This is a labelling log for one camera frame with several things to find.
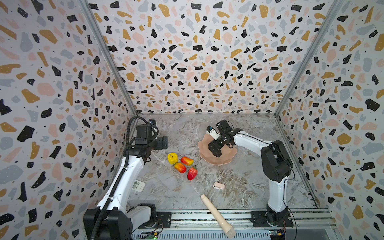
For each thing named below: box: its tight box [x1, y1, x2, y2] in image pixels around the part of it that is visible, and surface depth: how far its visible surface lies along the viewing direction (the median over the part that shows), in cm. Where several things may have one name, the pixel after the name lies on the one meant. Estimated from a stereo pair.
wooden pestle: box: [200, 194, 236, 239], surface depth 74 cm
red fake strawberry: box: [187, 167, 198, 181], surface depth 89 cm
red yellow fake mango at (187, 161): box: [180, 156, 194, 166], surface depth 94 cm
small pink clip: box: [213, 182, 226, 190], surface depth 85 cm
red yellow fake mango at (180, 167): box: [174, 162, 186, 173], surface depth 91 cm
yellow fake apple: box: [167, 152, 179, 165], surface depth 92 cm
